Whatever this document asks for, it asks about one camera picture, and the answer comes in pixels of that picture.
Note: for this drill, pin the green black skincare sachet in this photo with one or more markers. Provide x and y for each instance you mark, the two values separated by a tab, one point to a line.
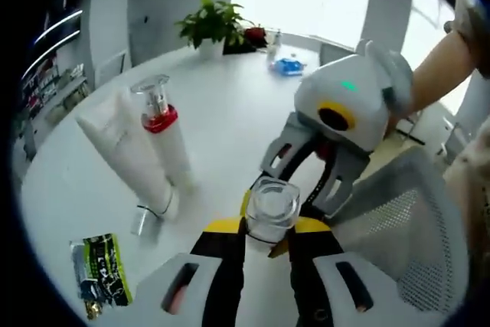
103	273

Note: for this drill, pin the tall white skincare tube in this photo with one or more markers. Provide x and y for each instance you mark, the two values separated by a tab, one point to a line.
122	151

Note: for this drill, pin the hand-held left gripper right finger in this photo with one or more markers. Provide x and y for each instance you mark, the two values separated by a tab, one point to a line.
310	269

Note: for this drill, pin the clear cap skincare bottle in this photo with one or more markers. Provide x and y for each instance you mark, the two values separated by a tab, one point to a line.
272	208

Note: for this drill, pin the blue wipes packet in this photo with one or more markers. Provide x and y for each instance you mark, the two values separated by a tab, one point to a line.
287	66

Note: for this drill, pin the small white spray bottle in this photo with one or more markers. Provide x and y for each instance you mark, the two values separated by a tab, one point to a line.
275	49

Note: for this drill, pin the white chair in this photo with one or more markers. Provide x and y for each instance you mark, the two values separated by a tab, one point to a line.
111	68

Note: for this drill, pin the grey mesh chair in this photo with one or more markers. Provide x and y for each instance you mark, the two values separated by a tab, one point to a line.
406	227

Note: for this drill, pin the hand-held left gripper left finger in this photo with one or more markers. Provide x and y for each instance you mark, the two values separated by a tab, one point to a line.
222	265

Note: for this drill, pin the black bag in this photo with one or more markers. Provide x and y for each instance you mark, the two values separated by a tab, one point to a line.
239	49

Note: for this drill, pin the red collar skincare pump bottle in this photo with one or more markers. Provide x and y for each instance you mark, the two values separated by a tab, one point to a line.
172	154

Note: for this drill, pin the ceiling light strip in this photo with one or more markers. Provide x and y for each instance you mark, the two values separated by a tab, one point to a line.
53	50
61	25

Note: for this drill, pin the red bag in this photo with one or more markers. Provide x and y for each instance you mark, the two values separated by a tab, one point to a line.
255	35

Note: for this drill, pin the potted green plant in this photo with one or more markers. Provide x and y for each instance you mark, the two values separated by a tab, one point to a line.
212	20

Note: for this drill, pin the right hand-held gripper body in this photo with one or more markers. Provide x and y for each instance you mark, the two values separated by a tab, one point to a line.
360	105

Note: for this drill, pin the stocked display shelf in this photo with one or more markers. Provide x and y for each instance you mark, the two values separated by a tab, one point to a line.
57	89

